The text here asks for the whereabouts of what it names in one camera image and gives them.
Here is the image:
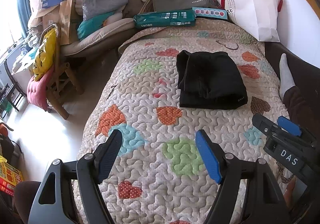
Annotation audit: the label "brown trouser leg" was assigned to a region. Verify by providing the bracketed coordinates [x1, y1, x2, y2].
[283, 86, 319, 137]

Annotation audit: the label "light blue shapes box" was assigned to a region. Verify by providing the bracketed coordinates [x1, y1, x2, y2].
[192, 7, 228, 20]

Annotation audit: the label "yellow cushion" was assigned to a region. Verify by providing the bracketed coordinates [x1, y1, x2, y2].
[33, 28, 56, 82]

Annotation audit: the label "black chair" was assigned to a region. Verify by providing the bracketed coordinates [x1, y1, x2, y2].
[1, 59, 26, 119]

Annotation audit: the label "wooden rattan chair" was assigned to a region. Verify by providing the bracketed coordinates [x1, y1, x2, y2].
[40, 24, 84, 119]

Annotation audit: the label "white paper shopping bag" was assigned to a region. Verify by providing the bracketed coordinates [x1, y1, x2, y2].
[216, 0, 282, 42]

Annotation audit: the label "teal folded cloth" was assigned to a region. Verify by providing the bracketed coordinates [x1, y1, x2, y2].
[77, 11, 114, 41]

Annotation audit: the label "beige folded mattress pad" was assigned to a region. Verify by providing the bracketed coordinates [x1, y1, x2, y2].
[61, 18, 135, 56]

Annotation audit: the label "pink cushion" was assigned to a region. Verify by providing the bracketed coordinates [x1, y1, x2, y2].
[27, 65, 54, 111]

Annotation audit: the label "heart patterned quilt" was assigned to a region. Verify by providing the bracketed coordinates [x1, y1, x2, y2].
[78, 19, 292, 223]

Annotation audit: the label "white sock foot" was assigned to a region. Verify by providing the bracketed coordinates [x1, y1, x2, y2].
[279, 53, 295, 99]

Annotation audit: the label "brown paper bag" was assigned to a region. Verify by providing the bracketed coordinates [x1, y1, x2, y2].
[59, 0, 74, 45]

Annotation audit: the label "green long box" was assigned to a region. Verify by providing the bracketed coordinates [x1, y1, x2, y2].
[133, 9, 196, 29]

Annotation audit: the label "red yellow box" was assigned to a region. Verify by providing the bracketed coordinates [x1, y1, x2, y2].
[0, 156, 24, 196]

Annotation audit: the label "black pants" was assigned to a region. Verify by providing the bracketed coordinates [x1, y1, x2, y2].
[176, 50, 248, 110]

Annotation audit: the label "blue flat box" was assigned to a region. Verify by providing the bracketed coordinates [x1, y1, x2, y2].
[42, 0, 66, 8]

